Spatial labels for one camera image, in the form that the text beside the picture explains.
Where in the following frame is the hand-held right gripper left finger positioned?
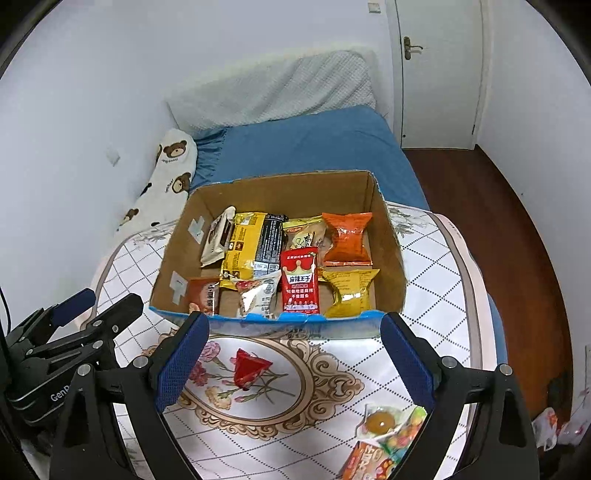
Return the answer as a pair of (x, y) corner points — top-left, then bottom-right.
(48, 312), (211, 480)

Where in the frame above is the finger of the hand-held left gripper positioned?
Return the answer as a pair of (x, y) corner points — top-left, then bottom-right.
(28, 294), (144, 367)
(9, 288), (96, 344)

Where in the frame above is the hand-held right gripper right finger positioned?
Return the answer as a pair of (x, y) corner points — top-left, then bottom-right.
(381, 312), (541, 480)

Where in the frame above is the red triangular snack packet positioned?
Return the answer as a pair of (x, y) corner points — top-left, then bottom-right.
(233, 348), (271, 392)

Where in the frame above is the brown snack packet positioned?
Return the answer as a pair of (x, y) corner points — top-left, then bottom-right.
(186, 277), (221, 317)

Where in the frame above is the white cookie packet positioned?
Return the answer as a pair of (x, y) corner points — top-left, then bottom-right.
(231, 270), (282, 320)

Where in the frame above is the printed cardboard box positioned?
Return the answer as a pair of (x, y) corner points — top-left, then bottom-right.
(148, 170), (406, 340)

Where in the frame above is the white chocolate stick packet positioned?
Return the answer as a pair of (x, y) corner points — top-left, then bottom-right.
(200, 206), (237, 267)

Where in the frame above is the red tall snack packet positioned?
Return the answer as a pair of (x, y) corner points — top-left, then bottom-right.
(279, 247), (321, 315)

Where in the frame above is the yellow and black snack packet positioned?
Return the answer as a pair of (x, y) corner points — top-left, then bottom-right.
(219, 211), (289, 289)

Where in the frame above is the pale yellow snack packet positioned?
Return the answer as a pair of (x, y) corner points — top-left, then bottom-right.
(283, 215), (332, 257)

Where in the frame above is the clear wrapped brown egg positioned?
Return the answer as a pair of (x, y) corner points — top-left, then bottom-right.
(355, 403), (402, 439)

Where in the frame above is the colourful candy packet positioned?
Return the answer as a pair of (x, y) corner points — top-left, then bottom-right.
(376, 405), (428, 462)

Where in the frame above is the orange and white snack packet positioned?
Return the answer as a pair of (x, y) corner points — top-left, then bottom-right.
(339, 440), (398, 480)

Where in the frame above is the bear print pillow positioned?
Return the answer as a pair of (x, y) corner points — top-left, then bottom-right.
(115, 128), (199, 234)

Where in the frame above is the blue bed sheet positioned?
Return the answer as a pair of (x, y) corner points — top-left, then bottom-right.
(189, 105), (509, 370)

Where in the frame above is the grey white pillow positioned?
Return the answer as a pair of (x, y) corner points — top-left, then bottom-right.
(165, 50), (377, 132)

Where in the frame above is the white door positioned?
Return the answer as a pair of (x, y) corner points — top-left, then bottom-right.
(385, 0), (485, 151)

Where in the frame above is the black cable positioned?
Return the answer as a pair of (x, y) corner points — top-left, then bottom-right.
(0, 285), (11, 344)

